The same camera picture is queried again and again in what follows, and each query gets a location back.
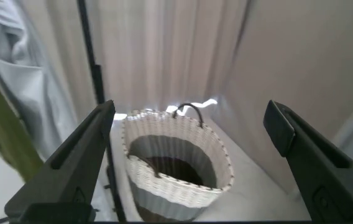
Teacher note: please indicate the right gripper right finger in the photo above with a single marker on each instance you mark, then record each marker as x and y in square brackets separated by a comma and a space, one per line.
[328, 183]

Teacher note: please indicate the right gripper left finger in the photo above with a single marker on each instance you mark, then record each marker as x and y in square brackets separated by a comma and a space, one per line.
[67, 174]

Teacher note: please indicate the green garment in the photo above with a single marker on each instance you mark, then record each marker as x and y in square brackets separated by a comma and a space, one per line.
[5, 140]

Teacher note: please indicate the pale grey garment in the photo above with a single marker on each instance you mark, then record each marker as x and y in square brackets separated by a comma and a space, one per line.
[24, 77]

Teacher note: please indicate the black clothes rack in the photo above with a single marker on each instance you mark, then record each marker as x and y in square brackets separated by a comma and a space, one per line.
[97, 81]

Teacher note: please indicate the white laundry basket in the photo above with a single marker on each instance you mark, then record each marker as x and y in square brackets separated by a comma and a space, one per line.
[176, 186]

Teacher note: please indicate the white curtain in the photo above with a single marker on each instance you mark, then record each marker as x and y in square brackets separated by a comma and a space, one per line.
[164, 46]

